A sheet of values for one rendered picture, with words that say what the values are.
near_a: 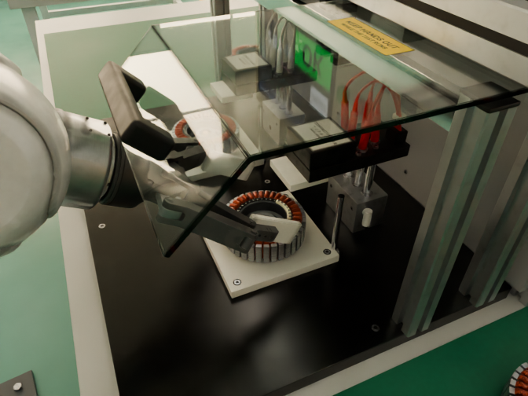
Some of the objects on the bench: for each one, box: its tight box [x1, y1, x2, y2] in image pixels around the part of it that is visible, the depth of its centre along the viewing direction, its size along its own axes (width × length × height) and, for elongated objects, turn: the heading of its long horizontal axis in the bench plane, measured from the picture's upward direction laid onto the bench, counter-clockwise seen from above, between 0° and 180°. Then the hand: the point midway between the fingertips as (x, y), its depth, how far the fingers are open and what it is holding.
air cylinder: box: [326, 170, 388, 233], centre depth 64 cm, size 5×8×6 cm
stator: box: [226, 190, 306, 262], centre depth 59 cm, size 11×11×4 cm
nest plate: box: [203, 190, 339, 299], centre depth 60 cm, size 15×15×1 cm
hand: (263, 197), depth 56 cm, fingers open, 13 cm apart
